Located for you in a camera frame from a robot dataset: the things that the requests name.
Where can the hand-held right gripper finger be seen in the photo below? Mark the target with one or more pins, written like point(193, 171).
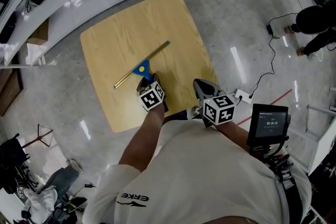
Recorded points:
point(197, 91)
point(214, 85)

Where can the black monitor mount rig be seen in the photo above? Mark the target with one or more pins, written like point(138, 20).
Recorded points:
point(275, 162)

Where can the person's right forearm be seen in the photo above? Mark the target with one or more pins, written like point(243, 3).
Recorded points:
point(236, 133)

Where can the black chest monitor screen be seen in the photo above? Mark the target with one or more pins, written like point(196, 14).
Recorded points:
point(270, 123)

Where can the black backpack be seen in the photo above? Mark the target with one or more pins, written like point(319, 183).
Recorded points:
point(11, 154)

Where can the wooden tripod stand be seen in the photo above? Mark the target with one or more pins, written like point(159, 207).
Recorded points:
point(39, 137)

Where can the square wooden pedestal table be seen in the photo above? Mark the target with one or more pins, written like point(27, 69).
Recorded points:
point(131, 29)

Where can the person's white T-shirt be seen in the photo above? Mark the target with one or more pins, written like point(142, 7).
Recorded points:
point(199, 173)

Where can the white badminton racket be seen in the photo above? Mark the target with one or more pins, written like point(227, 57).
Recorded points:
point(319, 54)

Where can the low wooden platform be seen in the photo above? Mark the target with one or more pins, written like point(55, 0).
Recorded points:
point(10, 89)

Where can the person's left forearm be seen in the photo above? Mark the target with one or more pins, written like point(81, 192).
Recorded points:
point(143, 144)

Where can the white desk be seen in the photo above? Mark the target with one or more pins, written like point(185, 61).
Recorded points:
point(325, 144)

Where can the brown cardboard box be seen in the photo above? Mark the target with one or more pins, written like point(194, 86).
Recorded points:
point(40, 34)

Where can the white power strip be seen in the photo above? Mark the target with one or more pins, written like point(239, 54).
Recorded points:
point(242, 95)

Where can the person's white black sneaker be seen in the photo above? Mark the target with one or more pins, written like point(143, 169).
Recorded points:
point(195, 112)

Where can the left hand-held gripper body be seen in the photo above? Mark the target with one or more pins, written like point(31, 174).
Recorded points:
point(151, 98)

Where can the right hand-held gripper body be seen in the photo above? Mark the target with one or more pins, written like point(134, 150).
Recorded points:
point(219, 110)

